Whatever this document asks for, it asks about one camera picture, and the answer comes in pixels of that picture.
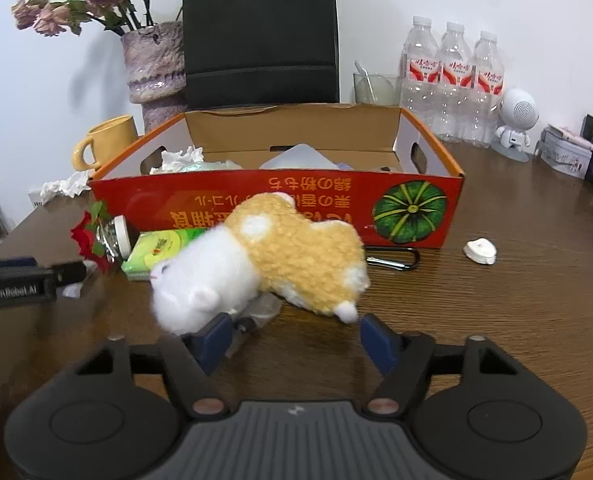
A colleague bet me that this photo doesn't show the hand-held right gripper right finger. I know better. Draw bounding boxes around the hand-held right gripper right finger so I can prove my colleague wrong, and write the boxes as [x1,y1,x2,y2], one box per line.
[361,313,520,417]

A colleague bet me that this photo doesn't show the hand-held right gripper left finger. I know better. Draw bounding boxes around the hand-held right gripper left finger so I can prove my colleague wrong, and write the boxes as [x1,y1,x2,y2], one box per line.
[76,312,237,420]

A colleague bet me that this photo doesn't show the red artificial rose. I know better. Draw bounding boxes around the red artificial rose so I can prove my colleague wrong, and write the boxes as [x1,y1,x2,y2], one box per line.
[70,201,114,273]

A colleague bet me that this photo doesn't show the clear plastic wrapper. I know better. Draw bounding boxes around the clear plastic wrapper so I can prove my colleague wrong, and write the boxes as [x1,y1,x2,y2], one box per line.
[226,292,283,348]

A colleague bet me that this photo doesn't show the small jar with white lid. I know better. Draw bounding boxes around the small jar with white lid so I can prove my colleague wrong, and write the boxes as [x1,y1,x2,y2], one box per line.
[99,215,133,261]

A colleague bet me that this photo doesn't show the green tissue packet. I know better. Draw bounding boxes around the green tissue packet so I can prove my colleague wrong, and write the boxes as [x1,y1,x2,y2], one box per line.
[121,227,212,281]

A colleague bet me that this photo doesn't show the red cardboard box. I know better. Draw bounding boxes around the red cardboard box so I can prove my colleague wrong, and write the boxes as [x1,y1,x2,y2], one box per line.
[87,103,465,251]

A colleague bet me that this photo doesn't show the white orange plush hamster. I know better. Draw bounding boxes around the white orange plush hamster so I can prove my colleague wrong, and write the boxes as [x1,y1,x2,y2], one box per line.
[150,192,371,336]

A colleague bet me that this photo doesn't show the black carabiner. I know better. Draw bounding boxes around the black carabiner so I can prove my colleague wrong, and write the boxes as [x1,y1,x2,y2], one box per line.
[364,249,421,272]

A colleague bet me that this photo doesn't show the small white cap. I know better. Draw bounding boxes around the small white cap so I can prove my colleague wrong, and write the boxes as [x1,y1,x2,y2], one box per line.
[464,238,497,264]

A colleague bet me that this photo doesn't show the yellow mug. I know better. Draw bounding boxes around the yellow mug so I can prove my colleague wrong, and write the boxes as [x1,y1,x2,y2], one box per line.
[72,115,138,172]

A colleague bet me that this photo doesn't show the pink ceramic vase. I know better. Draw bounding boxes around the pink ceramic vase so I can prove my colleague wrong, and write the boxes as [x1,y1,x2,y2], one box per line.
[120,21,187,133]

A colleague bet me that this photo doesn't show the glass cup with spoon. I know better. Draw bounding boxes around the glass cup with spoon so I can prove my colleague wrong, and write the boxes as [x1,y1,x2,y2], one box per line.
[353,60,402,107]

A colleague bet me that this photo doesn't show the white printed tin box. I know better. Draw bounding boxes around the white printed tin box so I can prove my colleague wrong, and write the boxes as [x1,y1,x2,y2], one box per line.
[534,130,593,177]

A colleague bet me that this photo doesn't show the clear water bottle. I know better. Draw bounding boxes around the clear water bottle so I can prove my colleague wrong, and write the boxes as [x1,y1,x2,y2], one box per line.
[437,21,475,143]
[401,16,440,138]
[471,30,506,148]

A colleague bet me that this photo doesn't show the white robot figure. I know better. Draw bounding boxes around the white robot figure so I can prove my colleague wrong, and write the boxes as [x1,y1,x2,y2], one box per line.
[491,88,540,162]

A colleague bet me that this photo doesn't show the pink white small case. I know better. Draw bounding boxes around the pink white small case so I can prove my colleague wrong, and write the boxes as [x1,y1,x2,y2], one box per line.
[547,124,593,151]

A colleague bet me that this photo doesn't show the black paper bag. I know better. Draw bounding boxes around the black paper bag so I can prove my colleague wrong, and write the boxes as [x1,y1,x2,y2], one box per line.
[182,0,341,111]

